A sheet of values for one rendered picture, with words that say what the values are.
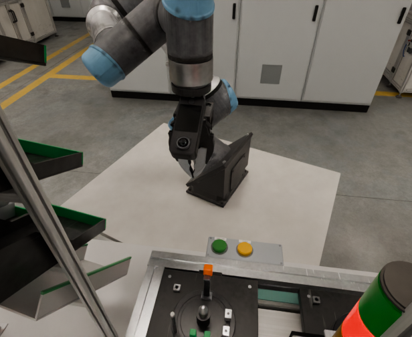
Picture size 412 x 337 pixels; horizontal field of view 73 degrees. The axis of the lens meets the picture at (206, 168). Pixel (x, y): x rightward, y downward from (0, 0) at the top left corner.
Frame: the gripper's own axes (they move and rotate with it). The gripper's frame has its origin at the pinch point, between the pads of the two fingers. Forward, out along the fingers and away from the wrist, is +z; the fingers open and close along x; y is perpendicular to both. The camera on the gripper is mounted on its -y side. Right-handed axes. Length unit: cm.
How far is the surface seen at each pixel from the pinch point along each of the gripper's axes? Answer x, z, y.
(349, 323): -21.5, -10.2, -31.6
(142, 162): 32, 37, 48
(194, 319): -3.0, 24.3, -19.7
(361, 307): -21.5, -13.6, -31.6
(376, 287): -21.5, -17.1, -31.5
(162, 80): 89, 95, 277
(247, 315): -14.7, 26.3, -16.4
